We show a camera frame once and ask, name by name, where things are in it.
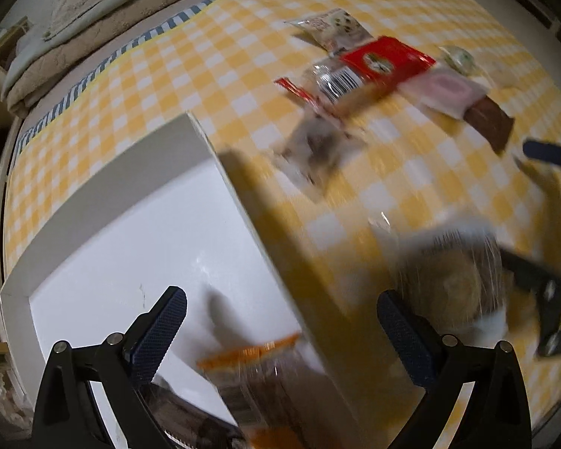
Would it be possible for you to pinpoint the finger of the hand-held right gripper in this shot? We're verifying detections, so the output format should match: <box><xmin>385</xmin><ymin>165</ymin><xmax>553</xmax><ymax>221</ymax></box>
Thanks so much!
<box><xmin>498</xmin><ymin>243</ymin><xmax>561</xmax><ymax>361</ymax></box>
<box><xmin>522</xmin><ymin>138</ymin><xmax>561</xmax><ymax>171</ymax></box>

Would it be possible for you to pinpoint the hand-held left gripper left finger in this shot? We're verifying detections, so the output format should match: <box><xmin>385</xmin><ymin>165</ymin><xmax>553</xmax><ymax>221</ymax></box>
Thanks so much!
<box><xmin>32</xmin><ymin>286</ymin><xmax>188</xmax><ymax>449</ymax></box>

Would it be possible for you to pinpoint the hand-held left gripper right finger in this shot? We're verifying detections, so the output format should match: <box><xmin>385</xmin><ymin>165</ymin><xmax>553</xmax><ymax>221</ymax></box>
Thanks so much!
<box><xmin>377</xmin><ymin>290</ymin><xmax>534</xmax><ymax>449</ymax></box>

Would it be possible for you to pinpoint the clear bread packet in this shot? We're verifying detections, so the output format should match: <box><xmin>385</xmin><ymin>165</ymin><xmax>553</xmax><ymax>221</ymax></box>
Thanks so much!
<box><xmin>369</xmin><ymin>215</ymin><xmax>510</xmax><ymax>342</ymax></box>

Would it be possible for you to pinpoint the white cardboard box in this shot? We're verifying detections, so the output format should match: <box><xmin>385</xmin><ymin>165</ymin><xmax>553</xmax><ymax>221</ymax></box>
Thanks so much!
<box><xmin>0</xmin><ymin>111</ymin><xmax>431</xmax><ymax>449</ymax></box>

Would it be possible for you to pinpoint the orange edged snack packet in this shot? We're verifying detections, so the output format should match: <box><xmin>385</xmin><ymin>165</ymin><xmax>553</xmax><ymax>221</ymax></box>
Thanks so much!
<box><xmin>196</xmin><ymin>332</ymin><xmax>356</xmax><ymax>449</ymax></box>

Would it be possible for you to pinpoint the pink donut packet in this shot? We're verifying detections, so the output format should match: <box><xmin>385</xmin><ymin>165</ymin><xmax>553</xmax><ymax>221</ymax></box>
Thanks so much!
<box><xmin>399</xmin><ymin>68</ymin><xmax>489</xmax><ymax>120</ymax></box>

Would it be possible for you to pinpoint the grey snack packet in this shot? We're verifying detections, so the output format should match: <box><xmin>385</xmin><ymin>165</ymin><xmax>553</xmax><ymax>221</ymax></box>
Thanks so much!
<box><xmin>273</xmin><ymin>114</ymin><xmax>363</xmax><ymax>202</ymax></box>

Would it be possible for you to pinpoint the brown bar packet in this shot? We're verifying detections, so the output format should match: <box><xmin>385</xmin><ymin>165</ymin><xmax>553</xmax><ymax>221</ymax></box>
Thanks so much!
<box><xmin>463</xmin><ymin>96</ymin><xmax>516</xmax><ymax>155</ymax></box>

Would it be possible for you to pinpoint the green white candy packet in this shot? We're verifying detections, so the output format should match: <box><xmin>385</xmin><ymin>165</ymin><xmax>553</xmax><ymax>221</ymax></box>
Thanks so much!
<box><xmin>438</xmin><ymin>46</ymin><xmax>494</xmax><ymax>87</ymax></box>

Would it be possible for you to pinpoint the red snack box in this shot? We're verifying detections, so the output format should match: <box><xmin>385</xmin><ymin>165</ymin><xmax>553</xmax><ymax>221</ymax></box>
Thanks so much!
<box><xmin>329</xmin><ymin>36</ymin><xmax>436</xmax><ymax>117</ymax></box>

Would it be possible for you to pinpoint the clear barcode snack packet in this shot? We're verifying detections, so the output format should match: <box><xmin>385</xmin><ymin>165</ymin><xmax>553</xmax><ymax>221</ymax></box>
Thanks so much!
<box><xmin>304</xmin><ymin>54</ymin><xmax>368</xmax><ymax>106</ymax></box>

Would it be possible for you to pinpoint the white cookie print packet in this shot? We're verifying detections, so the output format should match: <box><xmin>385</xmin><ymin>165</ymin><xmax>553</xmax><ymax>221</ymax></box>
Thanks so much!
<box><xmin>285</xmin><ymin>8</ymin><xmax>372</xmax><ymax>52</ymax></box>

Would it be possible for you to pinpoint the thin red stick packet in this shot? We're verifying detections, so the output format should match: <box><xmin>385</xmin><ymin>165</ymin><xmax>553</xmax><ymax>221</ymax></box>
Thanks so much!
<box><xmin>274</xmin><ymin>77</ymin><xmax>347</xmax><ymax>127</ymax></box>

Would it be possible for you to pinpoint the yellow checkered cloth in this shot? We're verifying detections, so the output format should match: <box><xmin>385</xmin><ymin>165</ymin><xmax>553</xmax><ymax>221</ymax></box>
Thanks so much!
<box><xmin>2</xmin><ymin>0</ymin><xmax>561</xmax><ymax>440</ymax></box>

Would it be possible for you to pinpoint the beige blanket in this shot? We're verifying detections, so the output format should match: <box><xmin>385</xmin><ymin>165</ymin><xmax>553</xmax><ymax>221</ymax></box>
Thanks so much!
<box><xmin>2</xmin><ymin>0</ymin><xmax>337</xmax><ymax>117</ymax></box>

